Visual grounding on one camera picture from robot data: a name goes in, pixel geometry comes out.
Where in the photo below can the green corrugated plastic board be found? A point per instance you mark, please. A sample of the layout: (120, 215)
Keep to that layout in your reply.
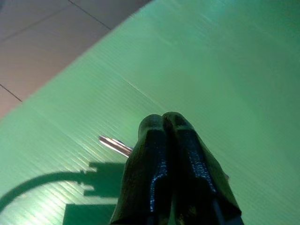
(211, 70)

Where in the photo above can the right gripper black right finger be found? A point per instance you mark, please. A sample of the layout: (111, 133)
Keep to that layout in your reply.
(197, 168)

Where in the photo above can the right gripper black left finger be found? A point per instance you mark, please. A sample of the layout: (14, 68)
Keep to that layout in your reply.
(145, 168)

